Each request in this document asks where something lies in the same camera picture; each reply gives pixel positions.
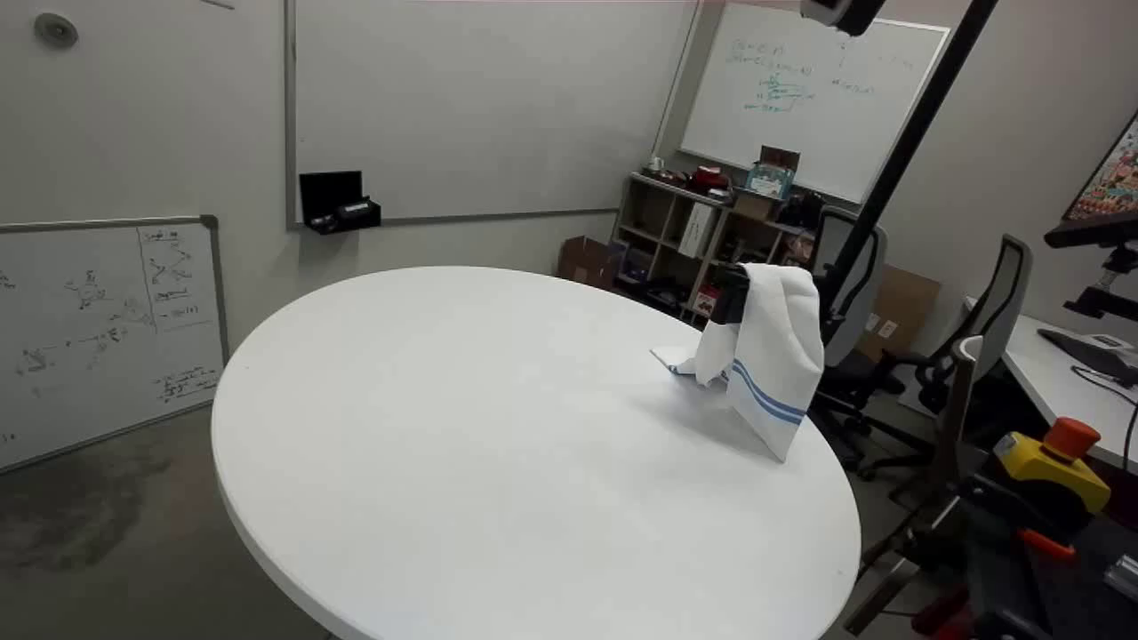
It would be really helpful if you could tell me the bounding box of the white towel with blue stripes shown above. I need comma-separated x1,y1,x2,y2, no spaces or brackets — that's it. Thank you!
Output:
655,265,827,462

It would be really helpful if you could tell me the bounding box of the wooden shelf with items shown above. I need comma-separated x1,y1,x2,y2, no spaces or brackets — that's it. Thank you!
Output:
613,146,821,325

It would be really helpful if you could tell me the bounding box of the round white table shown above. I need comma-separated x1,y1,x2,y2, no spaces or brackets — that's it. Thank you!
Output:
212,267,861,640

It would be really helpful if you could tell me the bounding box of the black marker tray holder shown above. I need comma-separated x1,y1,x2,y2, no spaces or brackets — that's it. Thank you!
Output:
300,170,382,235

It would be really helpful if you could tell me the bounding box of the leaning whiteboard with writing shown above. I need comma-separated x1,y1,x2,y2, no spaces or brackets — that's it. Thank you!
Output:
681,5,949,202

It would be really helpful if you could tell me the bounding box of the cardboard box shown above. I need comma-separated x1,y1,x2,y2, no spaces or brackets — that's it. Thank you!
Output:
856,267,939,358

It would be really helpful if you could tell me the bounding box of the black office chair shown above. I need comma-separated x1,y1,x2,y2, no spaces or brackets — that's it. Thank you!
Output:
810,235,1032,478

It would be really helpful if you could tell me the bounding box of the yellow emergency stop button box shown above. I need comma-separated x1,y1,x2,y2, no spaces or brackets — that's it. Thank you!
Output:
995,417,1109,513

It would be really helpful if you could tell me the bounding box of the white desk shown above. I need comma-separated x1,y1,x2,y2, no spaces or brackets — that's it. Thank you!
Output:
1003,318,1138,473

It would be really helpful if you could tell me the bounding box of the computer monitor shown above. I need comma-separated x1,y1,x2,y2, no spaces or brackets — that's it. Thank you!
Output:
1046,113,1138,248

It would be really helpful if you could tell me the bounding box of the large wall whiteboard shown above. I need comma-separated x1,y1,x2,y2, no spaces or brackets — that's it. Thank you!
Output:
287,0,698,220

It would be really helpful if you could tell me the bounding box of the wall whiteboard with notes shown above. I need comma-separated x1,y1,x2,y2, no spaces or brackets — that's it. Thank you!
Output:
0,212,229,471

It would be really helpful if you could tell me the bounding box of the black camera stand pole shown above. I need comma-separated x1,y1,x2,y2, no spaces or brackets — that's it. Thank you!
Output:
817,0,999,308

